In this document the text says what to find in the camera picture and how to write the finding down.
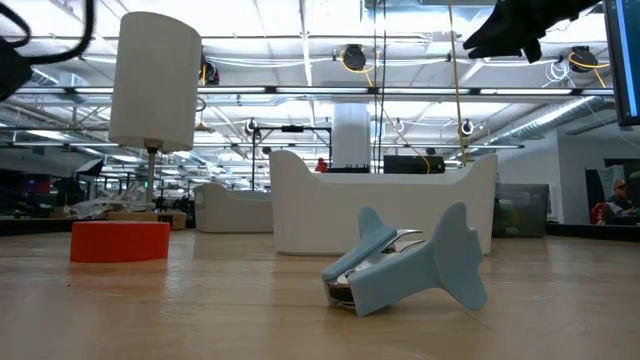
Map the white plastic bin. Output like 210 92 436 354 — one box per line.
268 149 499 257

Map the black aluminium table frame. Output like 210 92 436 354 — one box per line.
0 217 640 239

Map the dark translucent plastic bin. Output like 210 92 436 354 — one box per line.
492 182 550 238

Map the black ceiling cable reel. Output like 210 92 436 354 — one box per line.
569 45 599 71
342 43 368 72

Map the light blue staple remover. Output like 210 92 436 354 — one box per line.
320 201 489 318

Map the yellow hanging cable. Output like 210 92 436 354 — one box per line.
447 0 469 167

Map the black metal stand frame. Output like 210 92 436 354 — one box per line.
251 125 334 191

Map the red tape roll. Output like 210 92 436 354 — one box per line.
69 221 172 264

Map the computer monitor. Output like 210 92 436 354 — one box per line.
602 0 640 127

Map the white building pillar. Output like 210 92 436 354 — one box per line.
331 103 372 169

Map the person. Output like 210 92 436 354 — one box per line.
602 178 640 226

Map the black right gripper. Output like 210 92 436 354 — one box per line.
462 0 602 65

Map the light grey plastic bin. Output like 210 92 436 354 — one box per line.
192 182 274 235

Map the black hanging cable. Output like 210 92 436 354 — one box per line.
372 0 379 174
380 0 388 174

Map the black equipment case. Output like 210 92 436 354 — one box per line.
383 154 446 175

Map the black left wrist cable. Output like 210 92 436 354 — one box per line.
0 0 96 66

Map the silver ventilation duct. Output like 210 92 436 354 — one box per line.
479 95 609 146

